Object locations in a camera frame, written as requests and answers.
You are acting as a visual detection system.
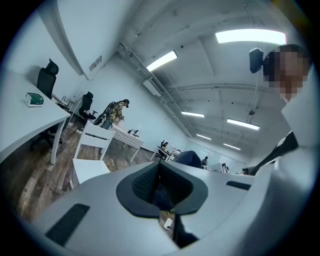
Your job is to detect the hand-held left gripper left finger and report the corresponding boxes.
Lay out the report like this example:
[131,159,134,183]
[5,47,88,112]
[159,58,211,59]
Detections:
[32,161,180,256]

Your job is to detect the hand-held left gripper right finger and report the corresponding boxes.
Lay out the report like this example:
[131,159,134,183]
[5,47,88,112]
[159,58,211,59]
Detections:
[159,161,255,240]

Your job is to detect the white chair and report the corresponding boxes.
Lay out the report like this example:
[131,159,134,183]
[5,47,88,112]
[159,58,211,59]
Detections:
[69,119,116,190]

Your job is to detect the black mesh office chair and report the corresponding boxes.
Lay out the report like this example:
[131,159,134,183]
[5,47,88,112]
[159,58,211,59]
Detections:
[29,58,63,152]
[74,91,98,126]

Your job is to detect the white power strip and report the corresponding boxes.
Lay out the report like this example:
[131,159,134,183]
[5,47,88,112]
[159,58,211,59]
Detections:
[161,216,175,230]

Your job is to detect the plain white table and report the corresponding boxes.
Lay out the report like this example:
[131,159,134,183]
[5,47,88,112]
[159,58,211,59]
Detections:
[149,145,182,162]

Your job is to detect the table with checkered cloth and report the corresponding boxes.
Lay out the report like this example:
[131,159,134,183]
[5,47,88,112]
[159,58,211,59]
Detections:
[109,123,145,162]

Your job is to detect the white curved desk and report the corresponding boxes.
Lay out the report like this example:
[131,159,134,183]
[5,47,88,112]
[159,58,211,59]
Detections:
[0,68,73,166]

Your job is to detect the white air unit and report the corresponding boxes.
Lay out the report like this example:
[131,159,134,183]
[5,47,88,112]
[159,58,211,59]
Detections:
[142,78,162,97]

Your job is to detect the green and white box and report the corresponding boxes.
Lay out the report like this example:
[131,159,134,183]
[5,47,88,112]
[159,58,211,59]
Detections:
[24,91,45,108]

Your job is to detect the person's head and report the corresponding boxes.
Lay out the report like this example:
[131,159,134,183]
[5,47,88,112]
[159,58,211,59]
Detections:
[262,43,312,103]

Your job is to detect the paper notice sheet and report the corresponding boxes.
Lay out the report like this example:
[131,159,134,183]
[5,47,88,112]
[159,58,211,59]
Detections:
[88,55,103,73]

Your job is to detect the white ceiling pipes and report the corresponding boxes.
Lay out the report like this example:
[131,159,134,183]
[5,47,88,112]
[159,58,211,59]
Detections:
[116,42,193,138]

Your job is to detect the ceiling light panels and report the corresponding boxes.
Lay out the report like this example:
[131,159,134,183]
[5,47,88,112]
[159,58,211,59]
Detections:
[146,28,287,161]

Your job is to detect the black head-worn camera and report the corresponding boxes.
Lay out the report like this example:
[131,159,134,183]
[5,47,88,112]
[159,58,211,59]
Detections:
[248,47,265,74]

